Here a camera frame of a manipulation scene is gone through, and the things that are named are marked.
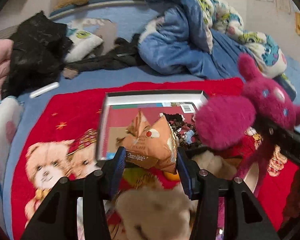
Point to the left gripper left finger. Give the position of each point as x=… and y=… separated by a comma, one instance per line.
x=112, y=174

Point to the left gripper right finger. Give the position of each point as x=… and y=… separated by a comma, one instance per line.
x=188, y=171

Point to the orange snack packet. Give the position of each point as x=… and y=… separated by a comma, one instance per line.
x=150, y=145

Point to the magenta plush bear toy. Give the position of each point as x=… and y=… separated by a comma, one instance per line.
x=223, y=120

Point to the beige fluffy plush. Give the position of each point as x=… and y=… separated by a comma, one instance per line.
x=215, y=164

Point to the cream plush rabbit toy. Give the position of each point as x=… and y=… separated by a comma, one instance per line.
x=156, y=214

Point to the red teddy bear blanket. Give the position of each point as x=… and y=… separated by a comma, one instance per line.
x=63, y=142

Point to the black shallow box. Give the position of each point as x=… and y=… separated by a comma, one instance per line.
x=121, y=109

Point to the white monster scream pillow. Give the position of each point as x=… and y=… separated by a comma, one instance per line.
x=10, y=115

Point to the dark grey garment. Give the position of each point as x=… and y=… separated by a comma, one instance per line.
x=125, y=54

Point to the small monster print pillow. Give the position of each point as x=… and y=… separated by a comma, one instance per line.
x=83, y=43

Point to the blue monster print duvet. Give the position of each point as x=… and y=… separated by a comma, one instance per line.
x=205, y=38

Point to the black puffer jacket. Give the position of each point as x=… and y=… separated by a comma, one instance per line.
x=39, y=47

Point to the blue bed headboard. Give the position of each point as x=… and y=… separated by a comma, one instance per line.
x=109, y=19

